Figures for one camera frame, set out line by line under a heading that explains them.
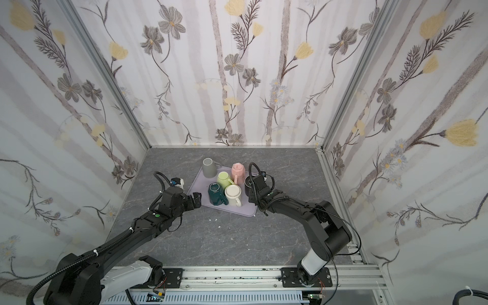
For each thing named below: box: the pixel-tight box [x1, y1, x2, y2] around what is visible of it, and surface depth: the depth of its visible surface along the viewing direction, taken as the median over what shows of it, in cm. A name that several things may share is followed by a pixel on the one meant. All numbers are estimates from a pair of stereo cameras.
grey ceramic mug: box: [202, 157, 222, 179], surface depth 104 cm
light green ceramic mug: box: [217, 170, 236, 190], surface depth 96 cm
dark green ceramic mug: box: [207, 182, 229, 206], surface depth 92 cm
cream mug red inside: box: [224, 184, 242, 208], surface depth 92 cm
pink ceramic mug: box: [231, 162, 246, 186], surface depth 100 cm
